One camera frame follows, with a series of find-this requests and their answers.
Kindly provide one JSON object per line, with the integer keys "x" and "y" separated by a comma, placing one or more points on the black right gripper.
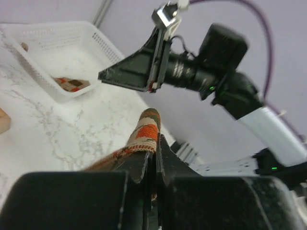
{"x": 143, "y": 70}

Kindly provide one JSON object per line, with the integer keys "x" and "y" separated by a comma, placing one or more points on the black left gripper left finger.
{"x": 80, "y": 200}

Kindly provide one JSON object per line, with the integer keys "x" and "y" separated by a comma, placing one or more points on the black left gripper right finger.
{"x": 190, "y": 201}

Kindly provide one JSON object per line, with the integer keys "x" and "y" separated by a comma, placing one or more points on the argyle sock beige orange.
{"x": 142, "y": 140}

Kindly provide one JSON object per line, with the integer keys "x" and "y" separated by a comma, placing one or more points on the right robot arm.
{"x": 214, "y": 71}

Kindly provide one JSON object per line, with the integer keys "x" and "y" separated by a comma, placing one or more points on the wooden hanger stand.
{"x": 5, "y": 121}

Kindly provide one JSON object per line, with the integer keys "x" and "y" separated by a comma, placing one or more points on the white perforated plastic basket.
{"x": 75, "y": 50}

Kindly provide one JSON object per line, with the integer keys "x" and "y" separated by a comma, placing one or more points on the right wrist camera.
{"x": 166, "y": 17}

